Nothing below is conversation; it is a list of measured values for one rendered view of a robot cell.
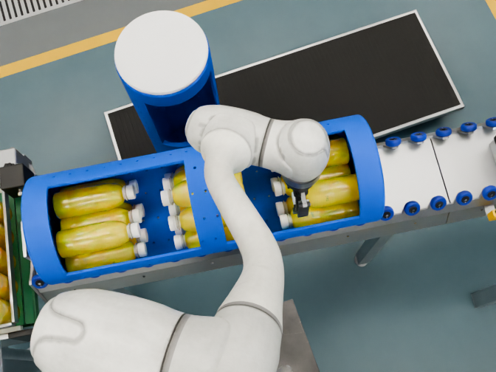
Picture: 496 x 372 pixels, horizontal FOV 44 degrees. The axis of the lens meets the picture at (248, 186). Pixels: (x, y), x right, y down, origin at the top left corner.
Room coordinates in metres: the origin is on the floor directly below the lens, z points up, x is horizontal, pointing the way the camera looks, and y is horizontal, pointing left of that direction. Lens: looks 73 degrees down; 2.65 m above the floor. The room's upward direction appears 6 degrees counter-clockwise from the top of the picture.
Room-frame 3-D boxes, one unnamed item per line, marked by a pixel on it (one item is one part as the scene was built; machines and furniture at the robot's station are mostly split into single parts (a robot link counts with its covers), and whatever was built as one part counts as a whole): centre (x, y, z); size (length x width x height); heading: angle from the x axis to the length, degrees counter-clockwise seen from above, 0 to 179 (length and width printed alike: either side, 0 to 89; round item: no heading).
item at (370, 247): (0.44, -0.45, 0.31); 0.06 x 0.06 x 0.63; 5
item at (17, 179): (0.62, 0.66, 0.95); 0.10 x 0.07 x 0.10; 5
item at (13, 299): (0.41, 0.68, 0.96); 0.40 x 0.01 x 0.03; 5
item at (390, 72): (1.12, -0.19, 0.07); 1.50 x 0.52 x 0.15; 103
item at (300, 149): (0.43, -0.11, 1.48); 0.13 x 0.11 x 0.16; 68
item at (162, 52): (0.95, 0.21, 1.03); 0.28 x 0.28 x 0.01
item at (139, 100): (0.95, 0.21, 0.59); 0.28 x 0.28 x 0.88
